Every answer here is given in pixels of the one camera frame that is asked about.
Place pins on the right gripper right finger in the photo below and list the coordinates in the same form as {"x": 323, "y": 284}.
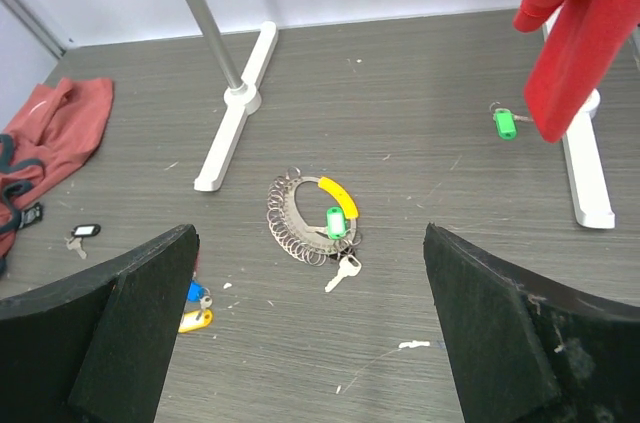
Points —
{"x": 525, "y": 348}

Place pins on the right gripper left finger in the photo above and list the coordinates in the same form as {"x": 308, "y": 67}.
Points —
{"x": 96, "y": 346}

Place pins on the green key tag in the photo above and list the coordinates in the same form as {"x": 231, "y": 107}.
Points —
{"x": 336, "y": 223}
{"x": 506, "y": 121}

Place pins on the metal keyring with yellow grip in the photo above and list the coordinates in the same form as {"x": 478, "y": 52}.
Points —
{"x": 303, "y": 240}

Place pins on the yellow key tag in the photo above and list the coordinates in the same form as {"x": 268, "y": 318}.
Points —
{"x": 195, "y": 320}

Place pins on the blue key tag upper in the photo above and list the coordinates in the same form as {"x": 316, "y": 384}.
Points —
{"x": 197, "y": 292}

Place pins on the dusty pink folded shirt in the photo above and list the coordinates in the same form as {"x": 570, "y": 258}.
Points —
{"x": 53, "y": 135}

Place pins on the silver white clothes rack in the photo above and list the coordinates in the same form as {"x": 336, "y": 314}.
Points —
{"x": 589, "y": 192}

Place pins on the red hanging cloth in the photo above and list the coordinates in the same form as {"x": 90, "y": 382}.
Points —
{"x": 580, "y": 47}

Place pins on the aluminium frame post left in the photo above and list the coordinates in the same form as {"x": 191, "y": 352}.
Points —
{"x": 36, "y": 27}

